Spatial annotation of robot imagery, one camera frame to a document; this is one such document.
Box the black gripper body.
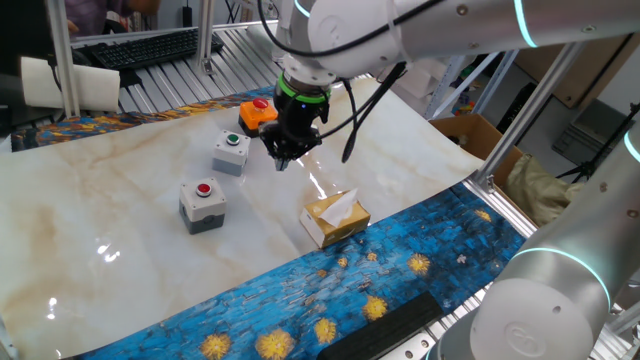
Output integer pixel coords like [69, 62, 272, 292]
[272, 92, 331, 146]

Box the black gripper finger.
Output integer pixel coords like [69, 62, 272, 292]
[282, 129, 323, 173]
[258, 122, 286, 172]

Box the orange box red mushroom button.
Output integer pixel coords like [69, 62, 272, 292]
[237, 97, 279, 139]

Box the white box green button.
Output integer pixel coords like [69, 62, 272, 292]
[211, 129, 252, 178]

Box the white box red button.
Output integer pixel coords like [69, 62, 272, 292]
[178, 177, 228, 236]

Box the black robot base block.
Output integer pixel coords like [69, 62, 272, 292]
[316, 291, 445, 360]

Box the white tissue sheet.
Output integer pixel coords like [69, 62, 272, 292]
[318, 187, 360, 229]

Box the gold tissue box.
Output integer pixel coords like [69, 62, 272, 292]
[298, 192, 372, 250]

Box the white foam box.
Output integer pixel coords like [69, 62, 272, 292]
[389, 63, 454, 117]

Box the blue starry painting cloth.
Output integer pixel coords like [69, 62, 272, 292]
[9, 84, 526, 360]

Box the white metal shelf rack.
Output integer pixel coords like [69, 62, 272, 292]
[423, 49, 520, 120]

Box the black computer keyboard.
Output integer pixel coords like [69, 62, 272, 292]
[89, 27, 225, 71]

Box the colourful toy pile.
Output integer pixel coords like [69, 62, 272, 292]
[451, 97, 477, 117]

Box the open cardboard box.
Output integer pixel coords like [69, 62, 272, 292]
[428, 113, 525, 192]

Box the glossy marble pattern sheet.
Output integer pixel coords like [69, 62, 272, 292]
[0, 77, 484, 360]

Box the white paper roll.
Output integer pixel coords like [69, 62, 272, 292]
[19, 55, 122, 113]

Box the person in purple shirt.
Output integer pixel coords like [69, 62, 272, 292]
[63, 0, 162, 37]

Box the olive cloth bag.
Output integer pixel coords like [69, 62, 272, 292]
[503, 152, 586, 227]

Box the black computer monitor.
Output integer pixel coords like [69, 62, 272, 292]
[0, 0, 56, 129]

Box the grey equipment case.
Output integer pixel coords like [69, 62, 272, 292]
[552, 98, 637, 166]

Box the black tripod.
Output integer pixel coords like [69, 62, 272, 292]
[554, 102, 640, 182]

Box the black camera cable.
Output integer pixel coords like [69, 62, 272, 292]
[319, 62, 407, 165]

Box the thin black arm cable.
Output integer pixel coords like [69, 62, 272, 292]
[257, 0, 447, 59]

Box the aluminium frame post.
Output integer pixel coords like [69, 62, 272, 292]
[43, 0, 82, 120]
[193, 0, 217, 75]
[469, 42, 587, 194]

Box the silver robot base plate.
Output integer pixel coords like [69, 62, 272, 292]
[379, 333, 437, 360]

